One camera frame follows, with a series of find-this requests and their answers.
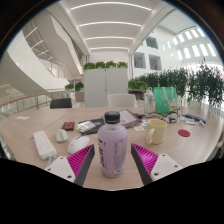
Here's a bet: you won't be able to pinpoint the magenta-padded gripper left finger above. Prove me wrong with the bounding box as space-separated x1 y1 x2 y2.
44 143 96 187

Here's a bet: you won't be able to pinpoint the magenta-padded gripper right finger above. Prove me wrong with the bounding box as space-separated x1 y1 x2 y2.
130 142 184 186

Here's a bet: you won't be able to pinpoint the clear plastic water bottle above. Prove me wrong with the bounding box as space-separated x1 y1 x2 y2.
143 87 156 116

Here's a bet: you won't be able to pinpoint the white computer mouse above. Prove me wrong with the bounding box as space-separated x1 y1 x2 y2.
67 135 91 155

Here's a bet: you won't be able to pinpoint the small white grey mouse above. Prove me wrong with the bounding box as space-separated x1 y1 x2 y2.
55 128 69 144

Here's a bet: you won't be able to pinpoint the pale yellow mug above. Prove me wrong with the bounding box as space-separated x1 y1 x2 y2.
144 119 168 146

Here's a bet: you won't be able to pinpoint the white power strip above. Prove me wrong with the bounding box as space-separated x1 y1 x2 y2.
33 129 58 161

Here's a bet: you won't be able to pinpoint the red and black card case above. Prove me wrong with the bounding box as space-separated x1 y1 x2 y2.
61 121 76 131

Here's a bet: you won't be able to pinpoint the silver foil blister pack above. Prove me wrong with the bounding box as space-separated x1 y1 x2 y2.
76 120 97 134

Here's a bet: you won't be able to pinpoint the flat round red coaster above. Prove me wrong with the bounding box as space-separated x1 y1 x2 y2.
177 129 191 138

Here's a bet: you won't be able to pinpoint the purple drink bottle black cap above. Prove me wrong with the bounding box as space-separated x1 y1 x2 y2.
97 111 129 179

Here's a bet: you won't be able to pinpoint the black eyeglasses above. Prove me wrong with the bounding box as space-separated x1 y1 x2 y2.
149 112 179 124

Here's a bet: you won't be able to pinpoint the open magazine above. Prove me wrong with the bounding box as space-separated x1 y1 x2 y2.
116 108 144 129

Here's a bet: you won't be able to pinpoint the dark blue flat case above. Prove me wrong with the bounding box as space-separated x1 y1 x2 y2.
184 113 207 125

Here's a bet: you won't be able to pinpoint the black chair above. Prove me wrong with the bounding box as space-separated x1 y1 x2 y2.
49 97 73 110

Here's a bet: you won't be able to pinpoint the green tote bag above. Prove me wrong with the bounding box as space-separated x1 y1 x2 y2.
153 86 178 115

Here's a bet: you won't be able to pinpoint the white chair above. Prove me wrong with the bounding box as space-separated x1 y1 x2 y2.
106 93 138 108

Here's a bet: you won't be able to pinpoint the glass railing wooden handrail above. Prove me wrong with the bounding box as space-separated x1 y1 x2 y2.
0 89 70 118

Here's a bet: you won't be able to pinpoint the white planter box with plants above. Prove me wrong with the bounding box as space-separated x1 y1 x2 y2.
82 60 130 108

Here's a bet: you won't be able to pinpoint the green hedge plants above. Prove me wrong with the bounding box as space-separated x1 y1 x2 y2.
127 59 224 110

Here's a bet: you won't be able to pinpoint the ceiling light strips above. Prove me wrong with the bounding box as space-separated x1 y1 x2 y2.
69 1 153 52

